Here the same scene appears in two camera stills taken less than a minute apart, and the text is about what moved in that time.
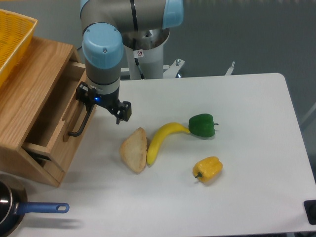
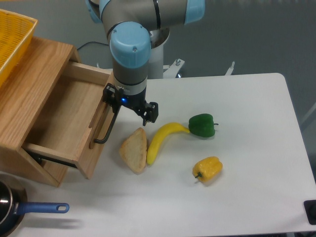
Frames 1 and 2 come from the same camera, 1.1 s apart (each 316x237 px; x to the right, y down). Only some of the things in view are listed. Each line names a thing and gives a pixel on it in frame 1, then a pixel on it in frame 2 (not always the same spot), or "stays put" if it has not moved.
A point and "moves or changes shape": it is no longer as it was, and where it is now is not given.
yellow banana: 162,132 stays put
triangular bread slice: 133,150 stays put
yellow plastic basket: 16,32 stays put
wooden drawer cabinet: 23,95 stays put
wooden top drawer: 61,120 moves or changes shape
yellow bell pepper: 209,169 stays put
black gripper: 123,109 → 137,102
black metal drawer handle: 81,129 → 103,140
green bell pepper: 202,125 stays put
